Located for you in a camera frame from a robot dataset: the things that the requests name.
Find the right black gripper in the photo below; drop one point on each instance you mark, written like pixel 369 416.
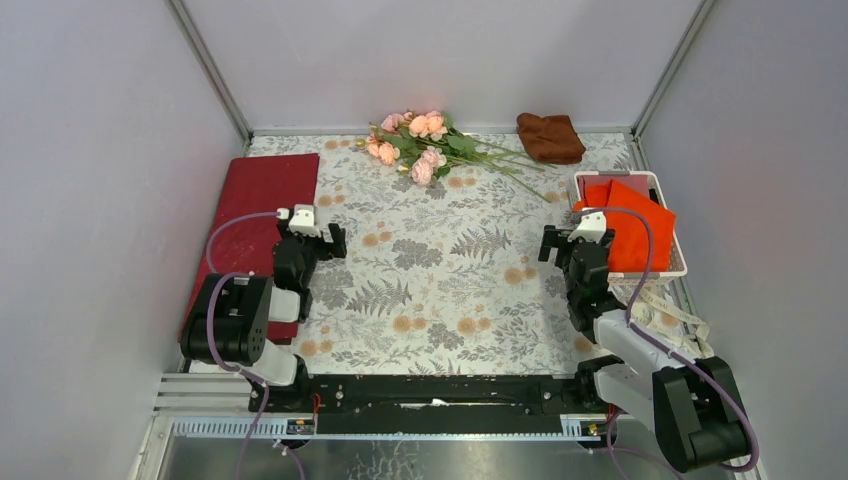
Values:
pixel 552 238

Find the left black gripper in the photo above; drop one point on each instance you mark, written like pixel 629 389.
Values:
pixel 326 253

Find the pink fake flower bouquet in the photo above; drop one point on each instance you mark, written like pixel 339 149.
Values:
pixel 426 147

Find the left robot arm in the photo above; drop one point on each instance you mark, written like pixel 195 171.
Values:
pixel 228 324

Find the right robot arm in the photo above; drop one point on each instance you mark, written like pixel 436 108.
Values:
pixel 691 404

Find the orange cloth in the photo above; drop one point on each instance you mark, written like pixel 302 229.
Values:
pixel 629 250

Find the brown folded cloth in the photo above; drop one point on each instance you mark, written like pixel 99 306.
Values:
pixel 550 139

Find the dark red paper in basket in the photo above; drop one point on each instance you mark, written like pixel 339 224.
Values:
pixel 638 183

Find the floral tablecloth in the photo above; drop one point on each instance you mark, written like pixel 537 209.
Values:
pixel 443 279

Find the cream printed ribbon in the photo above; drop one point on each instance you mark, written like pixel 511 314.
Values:
pixel 685 332

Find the white plastic basket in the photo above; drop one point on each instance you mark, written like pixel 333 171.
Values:
pixel 678 268

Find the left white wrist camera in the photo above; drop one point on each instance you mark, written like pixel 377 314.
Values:
pixel 299 220

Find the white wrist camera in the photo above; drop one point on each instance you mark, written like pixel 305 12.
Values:
pixel 299 220
pixel 591 226

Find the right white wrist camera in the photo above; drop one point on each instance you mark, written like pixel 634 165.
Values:
pixel 591 226

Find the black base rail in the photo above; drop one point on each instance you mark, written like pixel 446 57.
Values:
pixel 500 405

